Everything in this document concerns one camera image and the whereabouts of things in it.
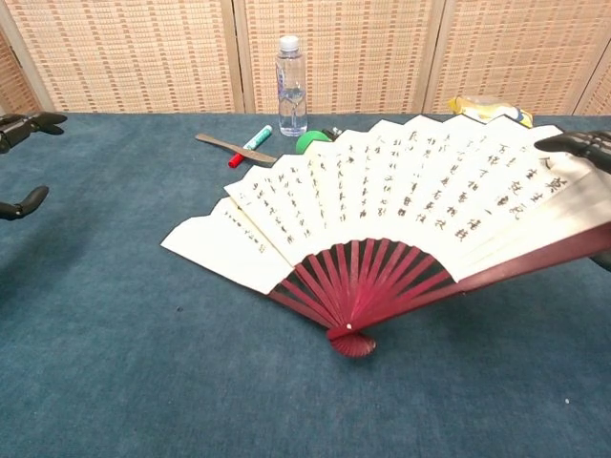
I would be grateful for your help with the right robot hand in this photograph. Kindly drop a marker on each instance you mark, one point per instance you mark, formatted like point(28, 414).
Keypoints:
point(587, 145)

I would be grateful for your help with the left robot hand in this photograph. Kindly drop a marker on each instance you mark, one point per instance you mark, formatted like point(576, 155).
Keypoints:
point(28, 125)

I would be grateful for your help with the red ribbed paper folding fan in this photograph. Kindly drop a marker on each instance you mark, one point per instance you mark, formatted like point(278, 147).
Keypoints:
point(382, 200)

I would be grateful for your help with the yellow snack bag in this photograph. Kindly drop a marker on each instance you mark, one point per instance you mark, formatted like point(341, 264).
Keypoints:
point(477, 107)

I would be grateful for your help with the metal butter knife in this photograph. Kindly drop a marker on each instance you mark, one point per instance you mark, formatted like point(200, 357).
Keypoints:
point(210, 139)

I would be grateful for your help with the white green marker red cap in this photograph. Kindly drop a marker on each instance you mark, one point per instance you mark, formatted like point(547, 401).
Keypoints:
point(255, 140)

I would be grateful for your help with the small black clip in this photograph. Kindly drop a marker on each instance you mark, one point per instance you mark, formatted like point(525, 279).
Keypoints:
point(329, 134)

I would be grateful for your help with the clear plastic water bottle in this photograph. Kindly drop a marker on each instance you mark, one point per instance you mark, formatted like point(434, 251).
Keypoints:
point(291, 95)

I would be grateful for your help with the green foam ball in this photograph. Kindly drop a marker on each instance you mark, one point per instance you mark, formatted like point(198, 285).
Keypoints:
point(310, 140)

